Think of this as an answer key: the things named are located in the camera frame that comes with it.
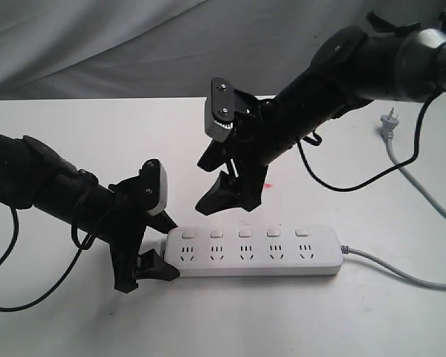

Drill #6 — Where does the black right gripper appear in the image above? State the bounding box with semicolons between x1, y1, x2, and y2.
195;90;277;215

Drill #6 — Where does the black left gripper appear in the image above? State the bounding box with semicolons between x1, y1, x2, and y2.
106;170;180;293

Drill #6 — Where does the white five-outlet power strip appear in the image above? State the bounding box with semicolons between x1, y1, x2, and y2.
164;225;343;277

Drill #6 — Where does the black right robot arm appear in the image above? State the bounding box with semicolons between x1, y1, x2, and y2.
195;26;446;216

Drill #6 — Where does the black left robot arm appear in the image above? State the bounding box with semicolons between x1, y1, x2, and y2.
0;134;180;293

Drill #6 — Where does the grey backdrop cloth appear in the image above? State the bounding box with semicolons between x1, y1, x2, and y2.
0;1;446;100

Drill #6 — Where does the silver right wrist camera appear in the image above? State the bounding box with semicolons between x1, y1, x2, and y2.
204;77;236;143

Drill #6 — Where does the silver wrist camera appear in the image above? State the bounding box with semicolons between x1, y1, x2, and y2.
204;77;236;143
139;158;168;216

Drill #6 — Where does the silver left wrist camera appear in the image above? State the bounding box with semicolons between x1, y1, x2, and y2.
139;158;168;216

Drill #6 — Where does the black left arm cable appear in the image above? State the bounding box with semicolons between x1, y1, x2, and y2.
0;193;131;311

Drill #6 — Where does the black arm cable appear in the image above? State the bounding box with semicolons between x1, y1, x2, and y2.
297;85;446;193
0;193;131;311

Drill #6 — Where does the grey power cord with plug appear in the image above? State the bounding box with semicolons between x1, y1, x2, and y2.
340;106;446;290

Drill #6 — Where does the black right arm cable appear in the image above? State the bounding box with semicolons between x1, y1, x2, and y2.
297;85;446;193

